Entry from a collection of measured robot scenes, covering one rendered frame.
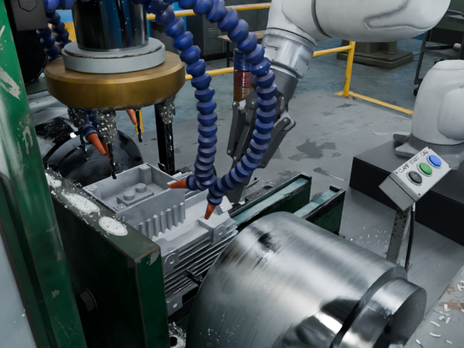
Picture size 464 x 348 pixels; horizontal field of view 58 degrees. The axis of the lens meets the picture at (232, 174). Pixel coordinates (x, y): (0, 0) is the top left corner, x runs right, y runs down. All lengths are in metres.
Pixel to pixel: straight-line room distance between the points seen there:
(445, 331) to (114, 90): 0.42
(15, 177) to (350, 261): 0.34
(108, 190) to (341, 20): 0.43
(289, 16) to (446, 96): 0.68
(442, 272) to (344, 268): 0.66
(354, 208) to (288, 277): 0.82
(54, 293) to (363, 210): 0.98
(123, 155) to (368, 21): 0.54
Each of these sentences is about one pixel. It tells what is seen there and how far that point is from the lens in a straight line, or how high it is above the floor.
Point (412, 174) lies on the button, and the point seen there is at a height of 1.08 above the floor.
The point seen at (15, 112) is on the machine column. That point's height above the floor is 1.36.
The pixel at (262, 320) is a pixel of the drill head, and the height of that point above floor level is 1.13.
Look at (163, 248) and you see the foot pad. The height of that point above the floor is 1.07.
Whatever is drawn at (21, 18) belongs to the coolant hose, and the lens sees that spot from 0.35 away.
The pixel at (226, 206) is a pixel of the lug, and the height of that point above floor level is 1.08.
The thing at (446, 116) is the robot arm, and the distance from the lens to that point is 1.30.
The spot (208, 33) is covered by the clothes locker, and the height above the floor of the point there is 0.40.
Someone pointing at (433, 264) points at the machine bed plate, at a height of 0.80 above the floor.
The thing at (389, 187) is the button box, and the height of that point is 1.05.
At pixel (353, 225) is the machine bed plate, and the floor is 0.80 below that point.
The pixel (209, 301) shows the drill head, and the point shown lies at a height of 1.11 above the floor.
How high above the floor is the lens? 1.47
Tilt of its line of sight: 28 degrees down
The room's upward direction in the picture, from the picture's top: straight up
